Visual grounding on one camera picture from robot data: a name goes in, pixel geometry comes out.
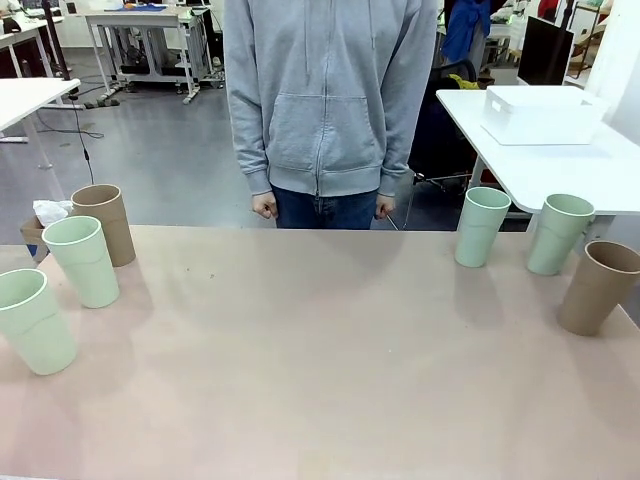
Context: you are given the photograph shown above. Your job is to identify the person's left forearm grey sleeve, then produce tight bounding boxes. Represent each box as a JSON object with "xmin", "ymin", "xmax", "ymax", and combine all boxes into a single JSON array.
[{"xmin": 377, "ymin": 74, "xmax": 437, "ymax": 198}]

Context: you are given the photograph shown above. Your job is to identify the grey zip hoodie torso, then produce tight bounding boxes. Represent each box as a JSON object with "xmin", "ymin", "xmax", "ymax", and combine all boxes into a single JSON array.
[{"xmin": 223, "ymin": 0, "xmax": 439, "ymax": 199}]

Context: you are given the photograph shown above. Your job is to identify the blue jeans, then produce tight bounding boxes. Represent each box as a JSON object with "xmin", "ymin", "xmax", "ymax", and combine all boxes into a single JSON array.
[{"xmin": 271, "ymin": 183, "xmax": 386, "ymax": 231}]

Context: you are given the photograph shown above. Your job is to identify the brown plastic cup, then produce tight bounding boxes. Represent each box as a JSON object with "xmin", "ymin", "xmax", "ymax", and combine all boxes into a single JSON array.
[
  {"xmin": 556, "ymin": 240, "xmax": 640, "ymax": 338},
  {"xmin": 70, "ymin": 183, "xmax": 138, "ymax": 268}
]

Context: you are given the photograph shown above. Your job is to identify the white plastic storage basket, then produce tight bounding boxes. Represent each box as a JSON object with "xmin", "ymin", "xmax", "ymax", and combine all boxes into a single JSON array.
[{"xmin": 480, "ymin": 84, "xmax": 612, "ymax": 148}]

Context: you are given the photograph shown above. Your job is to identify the black computer monitor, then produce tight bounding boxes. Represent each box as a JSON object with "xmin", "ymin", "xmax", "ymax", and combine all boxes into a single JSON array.
[{"xmin": 516, "ymin": 15, "xmax": 576, "ymax": 87}]

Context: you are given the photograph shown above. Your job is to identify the white side table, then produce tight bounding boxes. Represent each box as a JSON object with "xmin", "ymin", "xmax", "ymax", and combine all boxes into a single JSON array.
[{"xmin": 435, "ymin": 85, "xmax": 640, "ymax": 234}]

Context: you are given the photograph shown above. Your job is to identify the person's left hand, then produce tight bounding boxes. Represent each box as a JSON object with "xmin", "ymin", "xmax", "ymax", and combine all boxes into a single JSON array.
[{"xmin": 375, "ymin": 194, "xmax": 399, "ymax": 220}]

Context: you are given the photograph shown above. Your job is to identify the crumpled white paper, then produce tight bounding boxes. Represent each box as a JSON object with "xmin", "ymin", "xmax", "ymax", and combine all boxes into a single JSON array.
[{"xmin": 32, "ymin": 199, "xmax": 74, "ymax": 227}]

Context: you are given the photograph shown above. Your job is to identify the light green plastic cup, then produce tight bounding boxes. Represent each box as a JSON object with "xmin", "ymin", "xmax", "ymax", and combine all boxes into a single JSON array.
[
  {"xmin": 454, "ymin": 187, "xmax": 513, "ymax": 269},
  {"xmin": 41, "ymin": 215, "xmax": 122, "ymax": 310},
  {"xmin": 0, "ymin": 268, "xmax": 78, "ymax": 377},
  {"xmin": 526, "ymin": 193, "xmax": 597, "ymax": 277}
]

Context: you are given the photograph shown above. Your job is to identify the person's right forearm grey sleeve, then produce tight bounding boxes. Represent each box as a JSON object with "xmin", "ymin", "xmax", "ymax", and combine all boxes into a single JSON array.
[{"xmin": 224, "ymin": 74, "xmax": 274, "ymax": 197}]

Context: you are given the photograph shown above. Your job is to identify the brown cardboard box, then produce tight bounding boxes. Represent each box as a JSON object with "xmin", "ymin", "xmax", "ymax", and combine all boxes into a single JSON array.
[{"xmin": 19, "ymin": 199, "xmax": 76, "ymax": 264}]

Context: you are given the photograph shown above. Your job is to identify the blue jacket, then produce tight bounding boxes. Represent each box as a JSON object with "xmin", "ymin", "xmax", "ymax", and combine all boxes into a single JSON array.
[{"xmin": 441, "ymin": 0, "xmax": 494, "ymax": 65}]

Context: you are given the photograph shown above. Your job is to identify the person's right hand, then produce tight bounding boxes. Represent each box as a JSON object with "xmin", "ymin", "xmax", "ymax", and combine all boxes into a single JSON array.
[{"xmin": 250, "ymin": 191, "xmax": 279, "ymax": 220}]

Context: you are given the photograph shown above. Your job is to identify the black vertical pole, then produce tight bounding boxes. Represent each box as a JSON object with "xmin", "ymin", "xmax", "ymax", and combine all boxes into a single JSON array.
[{"xmin": 41, "ymin": 0, "xmax": 72, "ymax": 82}]

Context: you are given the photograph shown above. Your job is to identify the grey workbench with white legs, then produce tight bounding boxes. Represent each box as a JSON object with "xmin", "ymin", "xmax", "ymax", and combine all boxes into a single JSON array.
[{"xmin": 83, "ymin": 3, "xmax": 212, "ymax": 105}]

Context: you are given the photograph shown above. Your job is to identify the white table with metal legs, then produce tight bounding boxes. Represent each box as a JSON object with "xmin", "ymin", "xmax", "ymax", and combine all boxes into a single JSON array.
[{"xmin": 0, "ymin": 77, "xmax": 82, "ymax": 171}]

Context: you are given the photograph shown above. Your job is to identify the black office chair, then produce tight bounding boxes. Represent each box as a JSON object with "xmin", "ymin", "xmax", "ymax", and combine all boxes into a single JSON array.
[{"xmin": 405, "ymin": 58, "xmax": 480, "ymax": 202}]

